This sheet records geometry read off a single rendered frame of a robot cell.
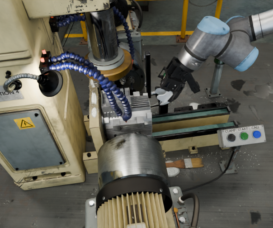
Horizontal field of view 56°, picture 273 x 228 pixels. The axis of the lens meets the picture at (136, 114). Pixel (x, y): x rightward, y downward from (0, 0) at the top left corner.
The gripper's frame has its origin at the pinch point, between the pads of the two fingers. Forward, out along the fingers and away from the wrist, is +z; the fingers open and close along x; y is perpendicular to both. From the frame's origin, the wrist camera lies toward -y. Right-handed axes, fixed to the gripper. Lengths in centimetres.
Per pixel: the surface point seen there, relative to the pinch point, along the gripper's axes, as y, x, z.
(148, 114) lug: 3.0, 1.0, 7.3
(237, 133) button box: -25.7, 15.4, -7.5
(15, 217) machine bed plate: 42, 24, 63
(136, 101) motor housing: 7.8, -5.6, 7.8
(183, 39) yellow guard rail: -118, -221, 61
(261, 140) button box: -34.5, 18.2, -9.9
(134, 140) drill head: 13.5, 18.7, 4.6
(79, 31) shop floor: 2, -275, 131
